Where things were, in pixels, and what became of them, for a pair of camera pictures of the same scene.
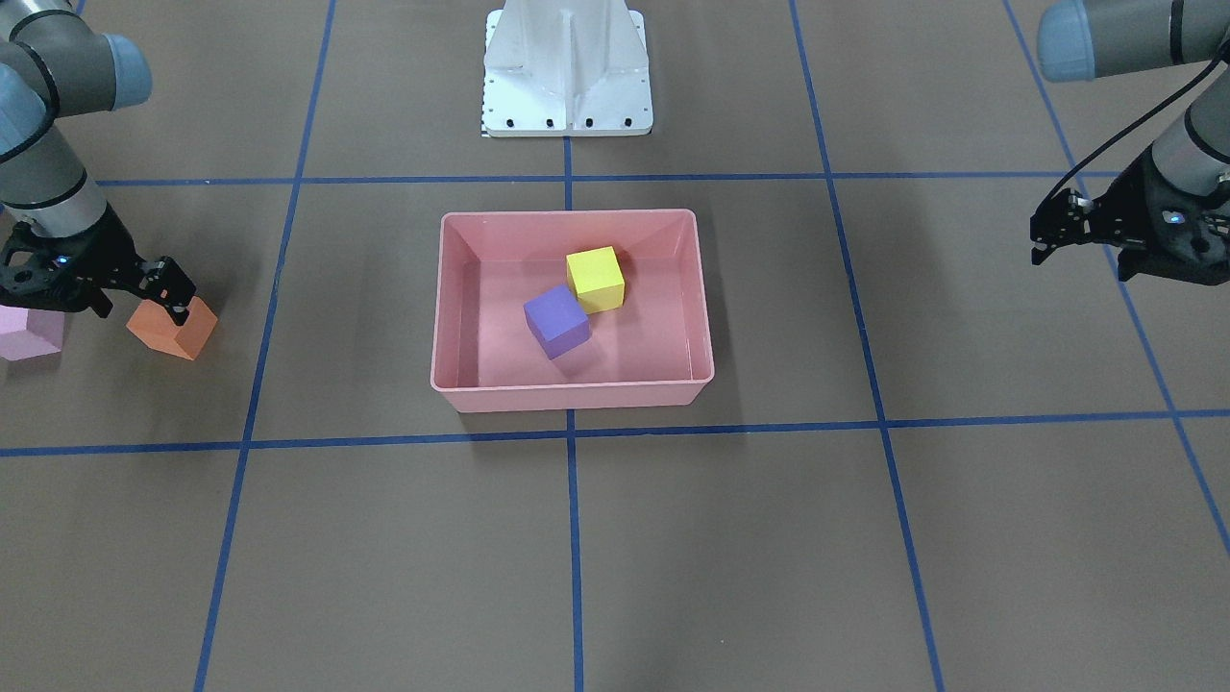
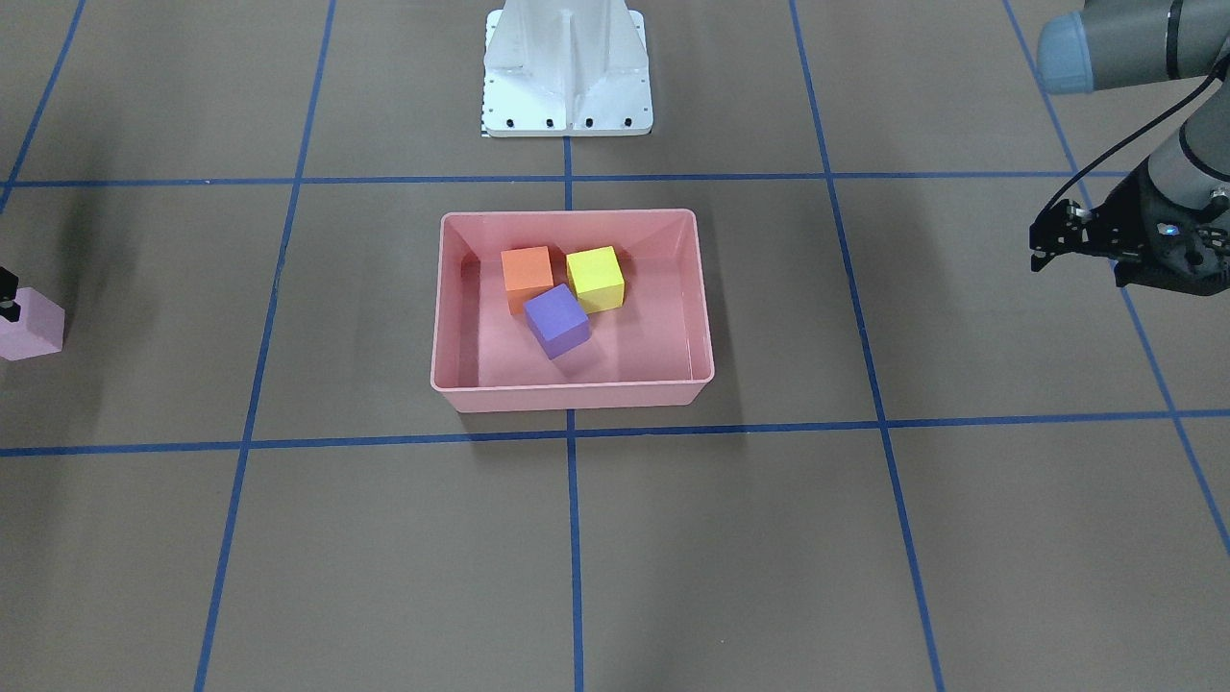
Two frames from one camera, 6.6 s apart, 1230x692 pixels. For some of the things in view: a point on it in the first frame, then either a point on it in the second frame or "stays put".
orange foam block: [153, 324] to [527, 272]
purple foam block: [557, 321] stays put
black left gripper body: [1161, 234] stays put
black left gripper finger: [1062, 221] stays put
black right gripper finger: [167, 284] to [10, 309]
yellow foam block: [597, 279] stays put
